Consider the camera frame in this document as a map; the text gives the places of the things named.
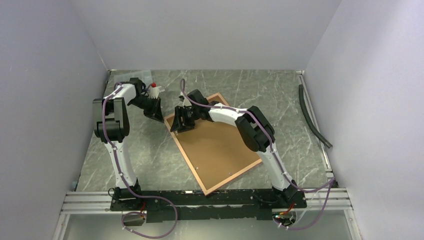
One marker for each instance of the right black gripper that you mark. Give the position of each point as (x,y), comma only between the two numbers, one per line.
(177,125)

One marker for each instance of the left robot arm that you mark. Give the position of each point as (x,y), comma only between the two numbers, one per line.
(111,125)

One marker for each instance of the pink wooden picture frame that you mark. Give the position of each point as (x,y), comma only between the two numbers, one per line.
(188,159)

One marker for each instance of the clear plastic organizer box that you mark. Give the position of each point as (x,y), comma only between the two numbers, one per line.
(146,76)

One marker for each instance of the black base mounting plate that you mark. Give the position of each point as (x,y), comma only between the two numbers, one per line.
(168,205)

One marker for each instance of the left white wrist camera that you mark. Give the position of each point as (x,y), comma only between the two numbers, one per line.
(154,90)

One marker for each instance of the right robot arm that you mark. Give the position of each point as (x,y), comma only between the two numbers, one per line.
(254,128)

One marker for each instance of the aluminium extrusion rail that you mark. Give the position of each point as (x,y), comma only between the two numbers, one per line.
(337,199)

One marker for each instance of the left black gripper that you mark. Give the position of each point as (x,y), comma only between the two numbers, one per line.
(156,112)

